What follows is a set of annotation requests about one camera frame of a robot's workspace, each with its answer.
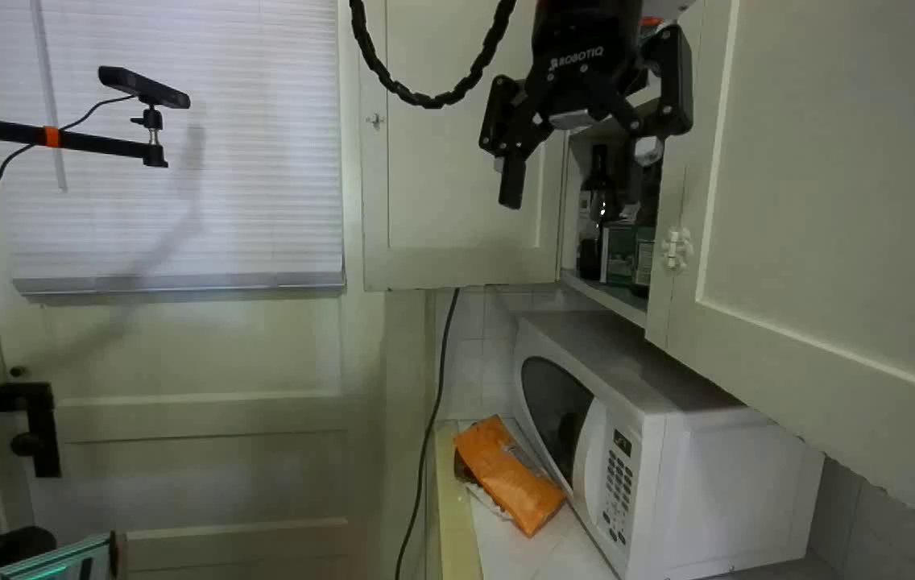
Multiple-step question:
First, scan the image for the black power cable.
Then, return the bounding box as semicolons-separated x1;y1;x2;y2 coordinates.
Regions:
389;287;462;580

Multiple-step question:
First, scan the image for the orange packet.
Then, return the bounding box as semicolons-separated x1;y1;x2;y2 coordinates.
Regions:
452;412;569;542

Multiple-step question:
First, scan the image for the green box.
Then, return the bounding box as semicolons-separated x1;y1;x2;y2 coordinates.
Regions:
599;219;656;291

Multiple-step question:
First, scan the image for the dark glass bottle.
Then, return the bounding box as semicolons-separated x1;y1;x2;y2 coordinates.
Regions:
573;142;622;287

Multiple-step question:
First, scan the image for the black stereo camera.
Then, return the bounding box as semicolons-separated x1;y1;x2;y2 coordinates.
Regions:
93;63;192;114

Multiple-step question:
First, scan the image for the cream cupboard door green knob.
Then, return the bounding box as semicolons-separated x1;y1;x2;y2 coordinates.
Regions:
358;0;569;294

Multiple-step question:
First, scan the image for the black clamp bracket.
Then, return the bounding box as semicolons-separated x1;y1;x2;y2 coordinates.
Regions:
0;378;64;480

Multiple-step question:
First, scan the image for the cream cupboard shelf unit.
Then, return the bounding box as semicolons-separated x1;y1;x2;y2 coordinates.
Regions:
554;107;666;333

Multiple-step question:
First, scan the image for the teal edged object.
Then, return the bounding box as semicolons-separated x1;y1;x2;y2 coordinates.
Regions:
0;528;117;580

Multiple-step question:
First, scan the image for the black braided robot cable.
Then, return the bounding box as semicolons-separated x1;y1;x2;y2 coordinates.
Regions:
343;0;523;114

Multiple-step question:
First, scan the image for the white microwave oven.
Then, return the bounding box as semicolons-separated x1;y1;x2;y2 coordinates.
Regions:
505;310;828;580

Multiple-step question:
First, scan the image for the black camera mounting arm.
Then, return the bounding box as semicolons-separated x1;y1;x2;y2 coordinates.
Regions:
0;93;171;172

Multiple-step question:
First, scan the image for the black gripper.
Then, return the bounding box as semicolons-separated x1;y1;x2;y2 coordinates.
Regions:
475;0;697;214

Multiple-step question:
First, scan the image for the cream cupboard door white latch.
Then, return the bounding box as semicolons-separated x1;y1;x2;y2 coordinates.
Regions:
645;0;915;543

